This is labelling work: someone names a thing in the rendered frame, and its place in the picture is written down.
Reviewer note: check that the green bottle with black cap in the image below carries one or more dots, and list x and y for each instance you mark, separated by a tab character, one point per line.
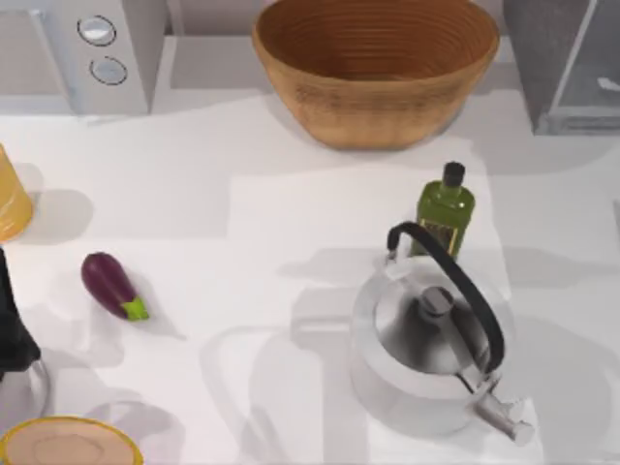
445	213

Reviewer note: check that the brown woven basket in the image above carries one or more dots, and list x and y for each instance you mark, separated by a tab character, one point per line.
375	87

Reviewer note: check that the purple eggplant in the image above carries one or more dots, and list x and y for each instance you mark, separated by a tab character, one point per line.
109	286

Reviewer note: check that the round microwave knob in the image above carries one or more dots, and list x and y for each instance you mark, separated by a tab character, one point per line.
96	30
108	70

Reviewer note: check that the yellow cup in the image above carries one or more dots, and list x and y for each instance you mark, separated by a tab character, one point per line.
12	203

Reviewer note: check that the grey cabinet with dark inside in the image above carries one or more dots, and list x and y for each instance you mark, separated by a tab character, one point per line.
567	63

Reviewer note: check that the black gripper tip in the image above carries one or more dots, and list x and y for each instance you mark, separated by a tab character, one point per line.
12	329

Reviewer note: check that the pale microwave oven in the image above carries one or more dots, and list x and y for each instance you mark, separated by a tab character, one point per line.
48	58

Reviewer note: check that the yellow rimmed bowl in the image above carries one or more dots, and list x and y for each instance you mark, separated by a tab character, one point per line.
68	443

